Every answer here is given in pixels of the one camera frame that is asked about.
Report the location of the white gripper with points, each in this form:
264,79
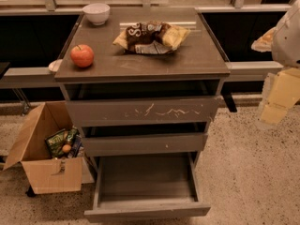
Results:
288,41

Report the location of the grey bottom drawer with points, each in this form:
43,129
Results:
143,187

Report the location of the grey drawer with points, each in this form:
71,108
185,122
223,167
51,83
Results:
143,187
145,139
142,111

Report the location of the grey top drawer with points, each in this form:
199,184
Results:
142,111

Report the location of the grey drawer cabinet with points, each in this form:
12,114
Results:
198,48

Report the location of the grey middle drawer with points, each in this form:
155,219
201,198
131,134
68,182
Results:
145,139

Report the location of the grey metal railing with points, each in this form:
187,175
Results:
36,77

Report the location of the brown yellow chip bag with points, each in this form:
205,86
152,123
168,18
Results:
152,37

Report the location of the white bowl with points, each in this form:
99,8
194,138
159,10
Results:
97,13

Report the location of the red apple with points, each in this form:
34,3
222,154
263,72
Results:
82,56

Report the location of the white round disc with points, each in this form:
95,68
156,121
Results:
55,65

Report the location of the dark green can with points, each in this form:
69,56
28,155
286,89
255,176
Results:
71,135

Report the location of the small orange fruit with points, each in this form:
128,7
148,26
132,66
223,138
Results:
66,148

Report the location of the green snack bag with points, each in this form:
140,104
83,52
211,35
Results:
55,143

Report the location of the cardboard box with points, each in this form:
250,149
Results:
45,174

